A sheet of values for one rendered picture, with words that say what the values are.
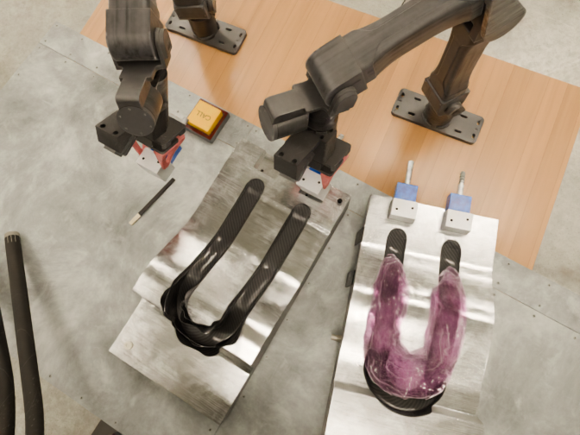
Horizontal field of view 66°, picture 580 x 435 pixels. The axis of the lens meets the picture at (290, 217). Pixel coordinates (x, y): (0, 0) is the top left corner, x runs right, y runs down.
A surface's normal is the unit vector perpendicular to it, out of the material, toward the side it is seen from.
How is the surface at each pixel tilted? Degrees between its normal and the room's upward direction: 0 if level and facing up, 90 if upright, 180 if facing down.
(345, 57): 16
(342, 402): 0
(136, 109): 66
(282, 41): 0
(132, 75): 24
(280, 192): 0
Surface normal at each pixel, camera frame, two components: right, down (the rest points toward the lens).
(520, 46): -0.05, -0.25
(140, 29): -0.05, 0.00
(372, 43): -0.30, -0.13
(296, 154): 0.03, -0.58
